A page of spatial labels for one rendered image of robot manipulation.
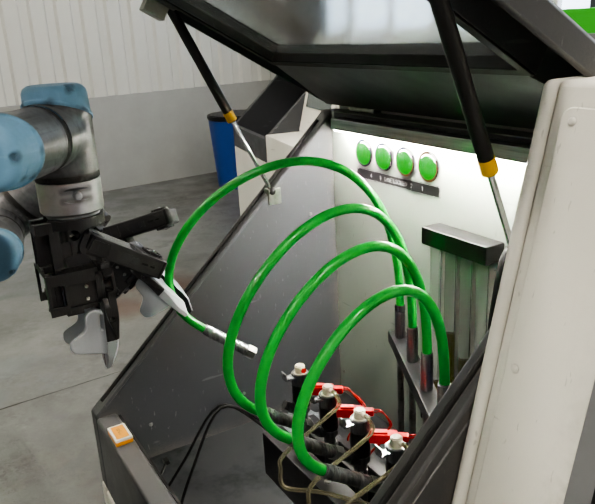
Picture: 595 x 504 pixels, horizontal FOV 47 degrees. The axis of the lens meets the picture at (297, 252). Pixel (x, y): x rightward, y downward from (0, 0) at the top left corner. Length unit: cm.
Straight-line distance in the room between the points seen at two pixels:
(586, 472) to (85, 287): 58
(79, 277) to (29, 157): 19
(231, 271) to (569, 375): 78
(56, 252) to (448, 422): 50
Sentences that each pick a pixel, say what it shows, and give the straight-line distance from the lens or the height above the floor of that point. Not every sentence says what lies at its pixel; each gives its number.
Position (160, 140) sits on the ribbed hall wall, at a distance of 795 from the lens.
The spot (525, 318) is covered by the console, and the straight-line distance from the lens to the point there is 74.
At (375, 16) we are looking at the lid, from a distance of 88.
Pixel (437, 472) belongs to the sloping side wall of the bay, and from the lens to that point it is 82.
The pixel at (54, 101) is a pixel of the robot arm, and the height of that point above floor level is 155.
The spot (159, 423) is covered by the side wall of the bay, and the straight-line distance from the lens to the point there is 139.
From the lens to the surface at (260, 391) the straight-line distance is 86.
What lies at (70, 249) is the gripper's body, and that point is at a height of 137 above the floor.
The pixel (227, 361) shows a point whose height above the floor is 120.
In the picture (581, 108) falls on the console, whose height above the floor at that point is 152.
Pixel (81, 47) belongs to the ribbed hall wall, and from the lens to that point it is 767.
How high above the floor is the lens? 161
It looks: 18 degrees down
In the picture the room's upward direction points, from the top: 3 degrees counter-clockwise
